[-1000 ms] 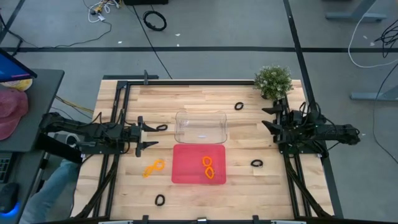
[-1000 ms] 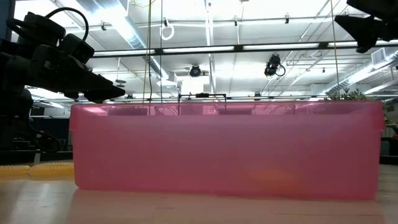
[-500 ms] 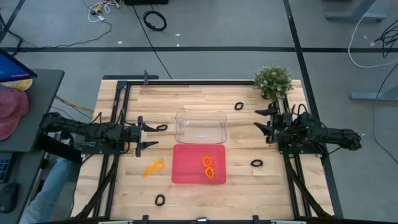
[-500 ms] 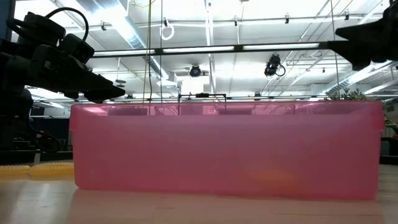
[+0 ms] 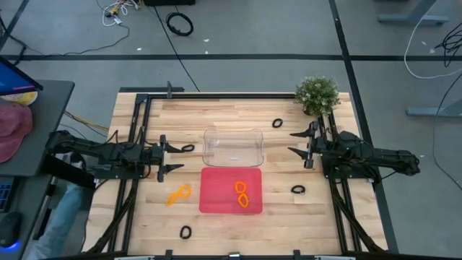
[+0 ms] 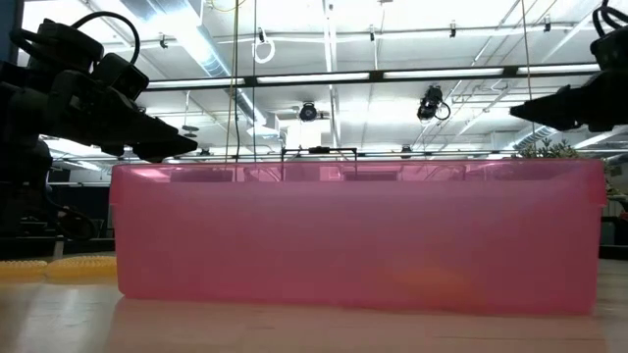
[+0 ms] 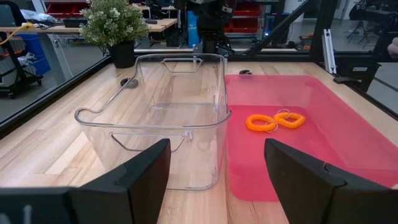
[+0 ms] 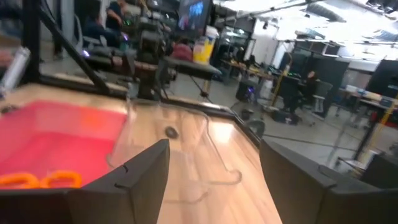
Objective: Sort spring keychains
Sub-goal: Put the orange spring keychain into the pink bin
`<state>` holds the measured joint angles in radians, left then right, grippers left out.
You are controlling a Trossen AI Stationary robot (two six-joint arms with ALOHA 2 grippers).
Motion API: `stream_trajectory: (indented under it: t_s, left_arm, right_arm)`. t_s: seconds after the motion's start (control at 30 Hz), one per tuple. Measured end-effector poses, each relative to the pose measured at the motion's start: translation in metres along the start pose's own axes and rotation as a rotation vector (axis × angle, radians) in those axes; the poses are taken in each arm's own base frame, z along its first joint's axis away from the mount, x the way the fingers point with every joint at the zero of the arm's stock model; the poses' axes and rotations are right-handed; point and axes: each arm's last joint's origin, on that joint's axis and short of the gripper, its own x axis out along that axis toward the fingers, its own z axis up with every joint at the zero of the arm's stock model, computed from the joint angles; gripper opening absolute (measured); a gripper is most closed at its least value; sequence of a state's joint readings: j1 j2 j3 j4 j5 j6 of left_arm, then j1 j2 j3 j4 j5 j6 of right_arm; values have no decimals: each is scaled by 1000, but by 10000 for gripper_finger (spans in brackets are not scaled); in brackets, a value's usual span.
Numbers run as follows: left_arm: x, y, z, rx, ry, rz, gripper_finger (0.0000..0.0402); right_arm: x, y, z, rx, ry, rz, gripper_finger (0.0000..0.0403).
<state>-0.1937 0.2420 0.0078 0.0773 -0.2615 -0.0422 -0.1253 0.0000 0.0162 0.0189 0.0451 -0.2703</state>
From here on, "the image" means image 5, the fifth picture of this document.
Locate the black keyboard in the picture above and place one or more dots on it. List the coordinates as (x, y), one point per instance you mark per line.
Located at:
(5, 195)

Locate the clear plastic bin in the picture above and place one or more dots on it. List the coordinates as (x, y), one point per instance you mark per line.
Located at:
(216, 144)

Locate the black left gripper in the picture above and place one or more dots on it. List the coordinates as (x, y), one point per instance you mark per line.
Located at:
(162, 159)

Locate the black computer mouse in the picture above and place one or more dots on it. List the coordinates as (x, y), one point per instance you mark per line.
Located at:
(9, 229)

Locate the black aluminium table frame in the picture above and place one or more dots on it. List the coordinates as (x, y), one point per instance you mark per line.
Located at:
(216, 96)

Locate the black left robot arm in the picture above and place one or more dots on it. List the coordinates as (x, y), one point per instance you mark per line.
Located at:
(108, 153)

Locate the pink translucent plastic bin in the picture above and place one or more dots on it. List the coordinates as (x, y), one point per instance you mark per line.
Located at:
(220, 191)

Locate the grey desk foot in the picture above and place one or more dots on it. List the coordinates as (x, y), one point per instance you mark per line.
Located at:
(433, 111)
(411, 18)

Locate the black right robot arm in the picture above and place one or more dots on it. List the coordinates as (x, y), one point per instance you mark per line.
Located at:
(368, 155)

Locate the pink hat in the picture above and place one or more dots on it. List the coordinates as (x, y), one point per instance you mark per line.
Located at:
(12, 126)

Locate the small green potted plant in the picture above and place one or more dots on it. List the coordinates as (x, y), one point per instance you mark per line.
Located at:
(317, 94)

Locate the yellow round object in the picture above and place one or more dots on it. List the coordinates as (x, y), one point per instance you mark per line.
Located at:
(21, 98)

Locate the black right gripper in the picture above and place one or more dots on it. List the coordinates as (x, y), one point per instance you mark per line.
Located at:
(312, 144)

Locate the dark grey side desk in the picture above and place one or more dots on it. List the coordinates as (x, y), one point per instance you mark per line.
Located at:
(50, 119)

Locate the person's leg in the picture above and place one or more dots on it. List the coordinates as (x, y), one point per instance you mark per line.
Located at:
(61, 216)

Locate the computer monitor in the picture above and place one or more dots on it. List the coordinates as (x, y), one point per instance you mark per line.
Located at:
(12, 79)

